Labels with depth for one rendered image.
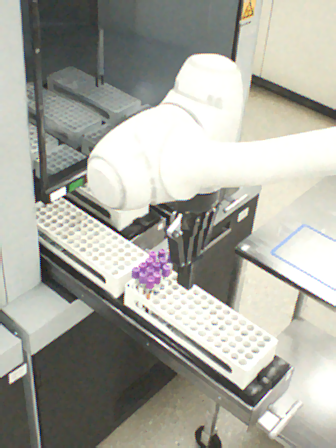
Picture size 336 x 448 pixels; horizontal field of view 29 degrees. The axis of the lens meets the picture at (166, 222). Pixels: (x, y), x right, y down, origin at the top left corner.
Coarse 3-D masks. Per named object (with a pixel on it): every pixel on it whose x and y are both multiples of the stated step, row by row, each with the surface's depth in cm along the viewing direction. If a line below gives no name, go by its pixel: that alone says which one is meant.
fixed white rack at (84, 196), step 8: (88, 184) 151; (72, 192) 156; (80, 192) 157; (88, 192) 148; (80, 200) 151; (88, 200) 155; (96, 200) 146; (88, 208) 150; (96, 208) 152; (104, 208) 153; (144, 208) 149; (104, 216) 147; (112, 216) 145; (120, 216) 143; (128, 216) 146; (136, 216) 148; (112, 224) 146; (120, 224) 145; (128, 224) 147
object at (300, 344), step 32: (320, 192) 161; (288, 224) 151; (320, 224) 151; (256, 256) 141; (288, 256) 142; (320, 256) 143; (320, 288) 135; (288, 352) 191; (320, 352) 191; (320, 384) 182; (320, 416) 174
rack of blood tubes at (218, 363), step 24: (168, 288) 125; (192, 288) 126; (144, 312) 125; (168, 312) 122; (192, 312) 121; (216, 312) 122; (192, 336) 117; (216, 336) 118; (240, 336) 117; (264, 336) 118; (216, 360) 120; (240, 360) 114; (264, 360) 116; (240, 384) 114
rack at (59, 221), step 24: (48, 216) 141; (72, 216) 141; (48, 240) 141; (72, 240) 135; (96, 240) 136; (120, 240) 136; (72, 264) 135; (96, 264) 129; (120, 264) 130; (120, 288) 129
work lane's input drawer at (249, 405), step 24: (48, 264) 139; (72, 288) 136; (96, 288) 132; (96, 312) 134; (120, 312) 128; (144, 336) 125; (168, 336) 122; (168, 360) 123; (192, 360) 120; (216, 384) 116; (264, 384) 115; (288, 384) 123; (240, 408) 114; (264, 408) 118
